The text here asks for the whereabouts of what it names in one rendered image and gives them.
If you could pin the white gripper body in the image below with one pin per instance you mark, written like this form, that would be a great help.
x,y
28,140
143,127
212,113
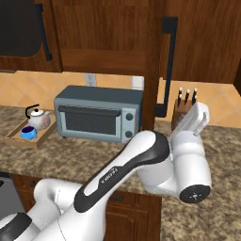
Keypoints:
x,y
192,116

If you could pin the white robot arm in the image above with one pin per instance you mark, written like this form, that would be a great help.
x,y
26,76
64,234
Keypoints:
x,y
94,200

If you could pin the plain wooden cabinet door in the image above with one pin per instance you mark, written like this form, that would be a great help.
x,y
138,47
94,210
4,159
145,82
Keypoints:
x,y
153,62

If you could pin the wooden base cabinet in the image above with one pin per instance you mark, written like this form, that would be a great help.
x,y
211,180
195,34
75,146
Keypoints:
x,y
135,216

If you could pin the wooden tray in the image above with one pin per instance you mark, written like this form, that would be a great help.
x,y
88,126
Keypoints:
x,y
39,138

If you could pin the blue mug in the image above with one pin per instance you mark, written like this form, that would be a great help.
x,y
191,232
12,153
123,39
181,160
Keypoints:
x,y
28,133

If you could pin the wooden cabinet door, dark glass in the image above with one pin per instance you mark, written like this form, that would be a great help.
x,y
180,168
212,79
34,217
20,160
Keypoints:
x,y
19,28

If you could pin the wooden knife block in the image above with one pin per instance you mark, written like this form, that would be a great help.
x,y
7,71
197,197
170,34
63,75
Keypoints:
x,y
179,116

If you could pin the dark toaster oven knob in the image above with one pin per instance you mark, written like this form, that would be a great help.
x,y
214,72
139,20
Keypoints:
x,y
128,134
129,116

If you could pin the grey toaster oven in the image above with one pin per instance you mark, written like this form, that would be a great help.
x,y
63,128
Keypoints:
x,y
94,97

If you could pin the grey dishwasher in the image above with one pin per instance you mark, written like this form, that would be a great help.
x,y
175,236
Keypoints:
x,y
9,197

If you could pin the white wall outlet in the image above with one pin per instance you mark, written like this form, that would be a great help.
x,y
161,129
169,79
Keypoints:
x,y
137,83
90,79

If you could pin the wide wooden wall cabinet door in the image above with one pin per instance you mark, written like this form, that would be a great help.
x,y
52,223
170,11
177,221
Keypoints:
x,y
207,40

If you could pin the wooden wall cabinet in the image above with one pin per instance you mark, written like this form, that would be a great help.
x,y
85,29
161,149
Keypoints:
x,y
103,37

